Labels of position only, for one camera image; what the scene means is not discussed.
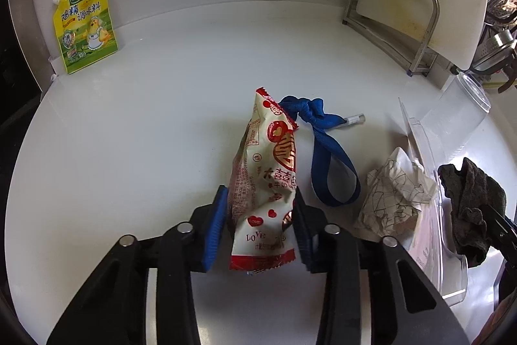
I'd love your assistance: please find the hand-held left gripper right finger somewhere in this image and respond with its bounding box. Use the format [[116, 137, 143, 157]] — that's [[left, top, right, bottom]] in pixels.
[[291, 187, 471, 345]]

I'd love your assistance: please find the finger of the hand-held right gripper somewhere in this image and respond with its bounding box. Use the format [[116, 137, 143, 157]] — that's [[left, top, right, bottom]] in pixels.
[[482, 203, 517, 253]]

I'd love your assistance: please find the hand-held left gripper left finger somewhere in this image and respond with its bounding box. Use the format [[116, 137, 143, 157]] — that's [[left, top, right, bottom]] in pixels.
[[46, 184, 230, 345]]

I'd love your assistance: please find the black cloth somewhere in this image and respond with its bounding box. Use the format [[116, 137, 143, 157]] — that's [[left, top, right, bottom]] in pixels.
[[438, 157, 507, 269]]

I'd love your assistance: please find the clear packaging with pink card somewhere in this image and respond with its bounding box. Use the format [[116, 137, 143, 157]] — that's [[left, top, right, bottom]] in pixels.
[[398, 98, 471, 307]]

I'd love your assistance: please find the red and white snack wrapper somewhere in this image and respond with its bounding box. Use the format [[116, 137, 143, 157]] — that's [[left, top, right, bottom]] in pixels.
[[227, 86, 300, 275]]

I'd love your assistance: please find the white patterned paper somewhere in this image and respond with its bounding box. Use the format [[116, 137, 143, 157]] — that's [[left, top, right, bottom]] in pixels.
[[353, 147, 441, 238]]

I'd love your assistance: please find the blue lanyard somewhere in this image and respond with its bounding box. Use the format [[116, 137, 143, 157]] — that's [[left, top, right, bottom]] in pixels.
[[279, 96, 366, 207]]

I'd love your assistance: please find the clear plastic cup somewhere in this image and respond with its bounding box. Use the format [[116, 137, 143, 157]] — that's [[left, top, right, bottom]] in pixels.
[[412, 71, 492, 168]]

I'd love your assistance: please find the metal cutting board rack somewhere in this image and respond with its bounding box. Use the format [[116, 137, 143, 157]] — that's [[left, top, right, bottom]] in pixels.
[[341, 0, 441, 78]]

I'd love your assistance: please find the yellow seasoning pouch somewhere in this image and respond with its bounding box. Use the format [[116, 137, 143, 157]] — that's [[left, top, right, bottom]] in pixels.
[[52, 0, 119, 76]]

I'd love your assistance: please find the black integrated stove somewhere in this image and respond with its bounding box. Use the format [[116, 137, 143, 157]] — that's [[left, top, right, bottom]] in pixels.
[[0, 0, 51, 152]]

